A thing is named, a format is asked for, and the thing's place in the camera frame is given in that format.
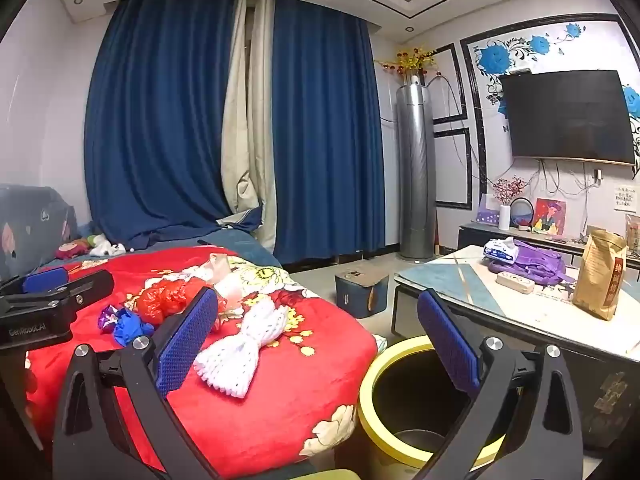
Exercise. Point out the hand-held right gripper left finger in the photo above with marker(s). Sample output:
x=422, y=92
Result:
x=187, y=345

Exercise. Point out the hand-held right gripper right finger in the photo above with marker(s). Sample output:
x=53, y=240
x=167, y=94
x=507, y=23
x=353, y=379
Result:
x=447, y=345

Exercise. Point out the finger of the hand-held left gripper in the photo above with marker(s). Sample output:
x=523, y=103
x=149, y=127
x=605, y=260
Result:
x=90, y=287
x=45, y=280

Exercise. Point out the purple snack wrapper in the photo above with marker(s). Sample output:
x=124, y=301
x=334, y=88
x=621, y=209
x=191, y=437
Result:
x=107, y=320

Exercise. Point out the red plastic bag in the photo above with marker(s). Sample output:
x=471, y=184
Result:
x=165, y=300

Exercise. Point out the yellow rimmed black bin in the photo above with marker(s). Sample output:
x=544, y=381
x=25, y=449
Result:
x=370, y=410

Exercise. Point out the red plush toy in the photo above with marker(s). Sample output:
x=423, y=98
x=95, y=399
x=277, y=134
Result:
x=70, y=251

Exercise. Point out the white green plush toy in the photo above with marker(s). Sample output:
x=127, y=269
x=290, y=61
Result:
x=105, y=246

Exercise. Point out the grey heart print cushion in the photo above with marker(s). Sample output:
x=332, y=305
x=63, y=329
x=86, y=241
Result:
x=35, y=225

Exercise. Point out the blue and purple wrappers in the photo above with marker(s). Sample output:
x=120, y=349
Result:
x=130, y=327

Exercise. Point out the marble top coffee table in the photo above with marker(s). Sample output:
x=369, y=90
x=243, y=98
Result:
x=450, y=275

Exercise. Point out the clear plastic cup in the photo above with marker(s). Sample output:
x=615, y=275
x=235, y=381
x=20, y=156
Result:
x=220, y=267

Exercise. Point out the white power strip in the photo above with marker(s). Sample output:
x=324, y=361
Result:
x=515, y=281

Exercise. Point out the red floral blanket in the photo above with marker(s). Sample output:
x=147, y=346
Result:
x=280, y=385

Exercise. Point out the blue storage stool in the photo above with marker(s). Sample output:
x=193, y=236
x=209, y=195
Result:
x=352, y=297

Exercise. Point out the black television cabinet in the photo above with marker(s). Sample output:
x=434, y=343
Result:
x=470, y=237

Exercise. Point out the purple cloth bag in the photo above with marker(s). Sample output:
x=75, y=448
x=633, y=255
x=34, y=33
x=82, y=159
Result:
x=537, y=260

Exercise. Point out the purple printed box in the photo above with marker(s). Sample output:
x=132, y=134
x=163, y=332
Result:
x=486, y=212

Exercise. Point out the blue cloth with white trim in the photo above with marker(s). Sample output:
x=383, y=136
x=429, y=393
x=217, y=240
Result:
x=242, y=217

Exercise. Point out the white vase with pink flowers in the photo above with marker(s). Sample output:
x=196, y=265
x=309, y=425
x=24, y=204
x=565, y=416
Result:
x=504, y=217

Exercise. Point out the brown paper bag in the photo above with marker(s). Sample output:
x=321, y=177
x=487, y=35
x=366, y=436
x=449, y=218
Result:
x=597, y=280

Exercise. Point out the framed figure painting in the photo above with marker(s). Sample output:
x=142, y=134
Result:
x=550, y=216

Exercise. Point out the silver tower air conditioner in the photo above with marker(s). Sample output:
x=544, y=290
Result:
x=416, y=170

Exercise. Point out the blue curtain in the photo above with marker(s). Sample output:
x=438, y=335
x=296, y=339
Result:
x=325, y=135
x=160, y=110

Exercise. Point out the beige packet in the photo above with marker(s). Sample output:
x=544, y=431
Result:
x=632, y=230

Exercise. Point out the beige curtain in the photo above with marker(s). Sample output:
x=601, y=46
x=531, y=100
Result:
x=250, y=135

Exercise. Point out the black flat television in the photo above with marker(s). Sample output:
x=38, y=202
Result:
x=565, y=115

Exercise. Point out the yellow artificial flowers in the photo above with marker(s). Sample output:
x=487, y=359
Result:
x=412, y=57

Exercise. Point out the round black frame ornament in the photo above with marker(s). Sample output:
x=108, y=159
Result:
x=521, y=215

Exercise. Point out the white paper wall note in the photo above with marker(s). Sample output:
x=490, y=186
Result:
x=625, y=197

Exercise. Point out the blue flower wall decal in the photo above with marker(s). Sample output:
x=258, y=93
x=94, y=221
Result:
x=495, y=57

